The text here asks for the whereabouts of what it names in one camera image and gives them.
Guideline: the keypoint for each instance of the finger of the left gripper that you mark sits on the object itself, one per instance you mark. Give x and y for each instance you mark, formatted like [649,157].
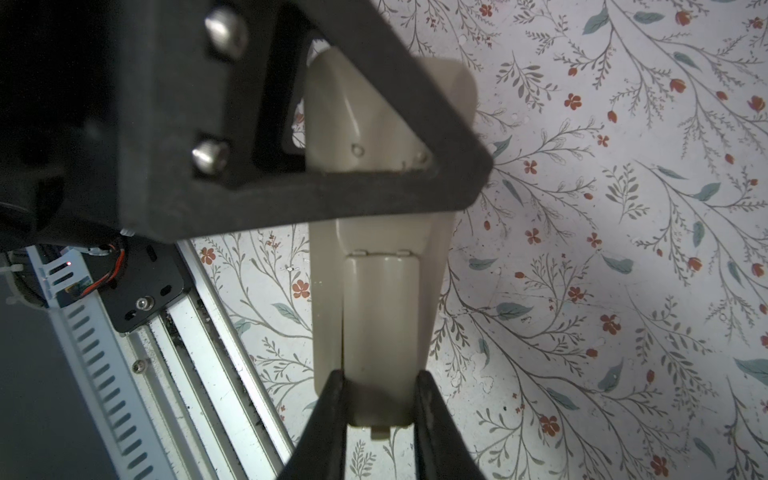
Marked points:
[209,90]

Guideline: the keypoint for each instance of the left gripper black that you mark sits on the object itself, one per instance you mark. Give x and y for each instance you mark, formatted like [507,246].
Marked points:
[60,122]

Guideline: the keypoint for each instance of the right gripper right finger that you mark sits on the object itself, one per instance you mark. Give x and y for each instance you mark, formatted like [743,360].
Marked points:
[439,449]

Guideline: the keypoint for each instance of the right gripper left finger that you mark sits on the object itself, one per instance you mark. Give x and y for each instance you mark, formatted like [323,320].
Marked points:
[321,450]

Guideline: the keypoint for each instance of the white remote control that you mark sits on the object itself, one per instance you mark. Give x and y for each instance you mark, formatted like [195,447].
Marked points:
[351,128]

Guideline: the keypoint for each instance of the white battery cover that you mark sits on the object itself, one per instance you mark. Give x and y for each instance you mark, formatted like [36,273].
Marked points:
[380,340]

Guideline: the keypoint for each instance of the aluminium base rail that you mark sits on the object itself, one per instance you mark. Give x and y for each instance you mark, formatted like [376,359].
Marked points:
[157,361]

